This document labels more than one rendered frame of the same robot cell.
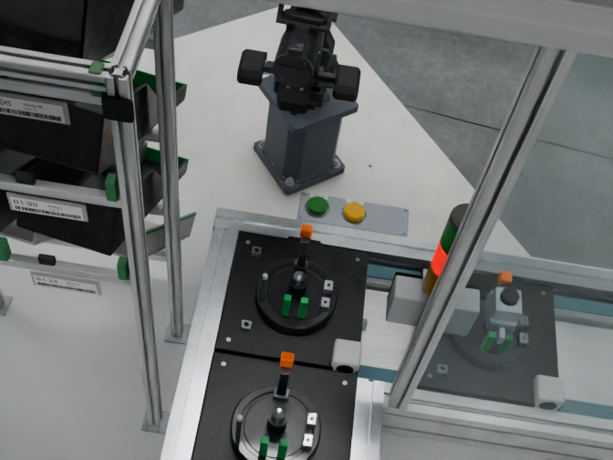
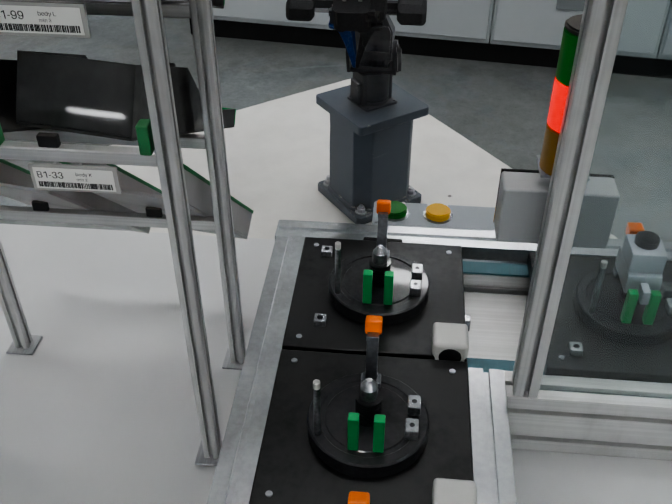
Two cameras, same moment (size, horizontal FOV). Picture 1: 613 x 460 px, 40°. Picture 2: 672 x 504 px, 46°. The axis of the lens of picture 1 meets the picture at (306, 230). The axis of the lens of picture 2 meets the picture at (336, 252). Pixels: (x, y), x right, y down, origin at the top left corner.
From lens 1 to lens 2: 52 cm
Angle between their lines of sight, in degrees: 17
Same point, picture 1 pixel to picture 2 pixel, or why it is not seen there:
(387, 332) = (496, 331)
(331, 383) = (435, 373)
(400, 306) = (512, 206)
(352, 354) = (457, 336)
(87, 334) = (128, 367)
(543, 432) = not seen: outside the picture
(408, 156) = (490, 185)
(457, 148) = not seen: hidden behind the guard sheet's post
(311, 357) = (405, 347)
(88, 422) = (127, 459)
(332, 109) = (400, 111)
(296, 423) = (395, 411)
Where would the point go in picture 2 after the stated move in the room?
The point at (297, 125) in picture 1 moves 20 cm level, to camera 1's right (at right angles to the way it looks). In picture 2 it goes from (363, 124) to (484, 131)
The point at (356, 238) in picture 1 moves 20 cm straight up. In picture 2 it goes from (444, 237) to (455, 123)
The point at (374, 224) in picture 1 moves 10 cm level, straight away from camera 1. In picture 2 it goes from (463, 222) to (470, 189)
